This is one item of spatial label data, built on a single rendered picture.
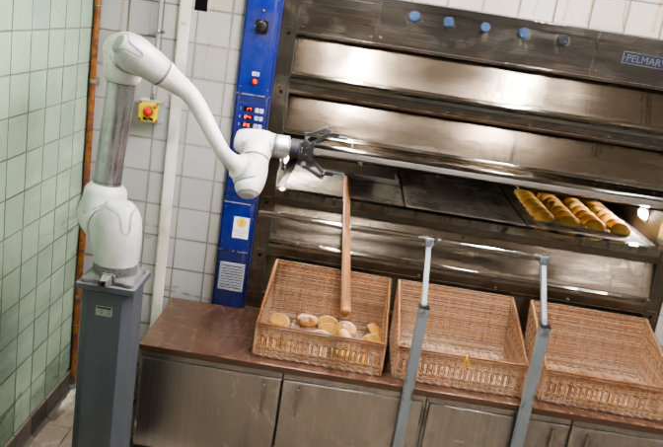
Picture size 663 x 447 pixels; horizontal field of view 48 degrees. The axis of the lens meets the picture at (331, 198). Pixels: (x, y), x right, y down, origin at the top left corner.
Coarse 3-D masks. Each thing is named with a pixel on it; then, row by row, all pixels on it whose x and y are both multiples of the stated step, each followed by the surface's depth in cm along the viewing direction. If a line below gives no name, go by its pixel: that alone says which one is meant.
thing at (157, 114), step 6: (144, 102) 330; (150, 102) 330; (156, 102) 330; (162, 102) 332; (138, 108) 331; (144, 108) 330; (150, 108) 330; (162, 108) 334; (138, 114) 331; (156, 114) 331; (162, 114) 336; (138, 120) 333; (144, 120) 332; (150, 120) 332; (156, 120) 331; (162, 120) 337
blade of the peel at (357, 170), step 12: (300, 168) 388; (312, 168) 388; (324, 168) 402; (336, 168) 407; (348, 168) 411; (360, 168) 416; (372, 168) 420; (372, 180) 389; (384, 180) 389; (396, 180) 389
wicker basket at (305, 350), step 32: (288, 288) 349; (320, 288) 348; (352, 288) 347; (384, 288) 347; (352, 320) 347; (384, 320) 333; (256, 352) 311; (288, 352) 309; (320, 352) 320; (384, 352) 306
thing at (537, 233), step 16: (288, 192) 344; (304, 192) 345; (352, 208) 344; (368, 208) 343; (384, 208) 343; (400, 208) 343; (416, 208) 348; (448, 224) 343; (464, 224) 343; (480, 224) 342; (496, 224) 342; (512, 224) 346; (560, 240) 342; (576, 240) 342; (592, 240) 341; (608, 240) 344; (656, 256) 341
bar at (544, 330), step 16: (320, 224) 308; (336, 224) 307; (352, 224) 308; (416, 240) 307; (432, 240) 306; (448, 240) 307; (512, 256) 307; (528, 256) 306; (544, 256) 306; (544, 272) 304; (544, 288) 300; (544, 304) 296; (416, 320) 292; (544, 320) 293; (416, 336) 293; (544, 336) 290; (416, 352) 295; (544, 352) 292; (416, 368) 296; (528, 384) 295; (528, 400) 297; (400, 416) 302; (528, 416) 299; (400, 432) 304
